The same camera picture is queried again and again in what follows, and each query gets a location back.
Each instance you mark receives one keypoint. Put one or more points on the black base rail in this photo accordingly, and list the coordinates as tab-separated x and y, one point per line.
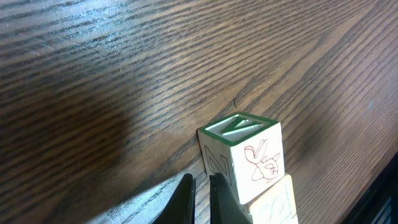
379	203

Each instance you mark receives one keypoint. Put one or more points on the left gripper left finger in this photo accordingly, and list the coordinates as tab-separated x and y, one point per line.
180	209

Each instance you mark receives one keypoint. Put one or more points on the yellow top block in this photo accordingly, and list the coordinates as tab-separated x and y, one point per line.
274	206

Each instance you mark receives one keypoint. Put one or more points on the white block red side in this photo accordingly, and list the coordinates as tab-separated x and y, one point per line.
245	148

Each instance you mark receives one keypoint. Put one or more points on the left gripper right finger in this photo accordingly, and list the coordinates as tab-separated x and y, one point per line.
224	207

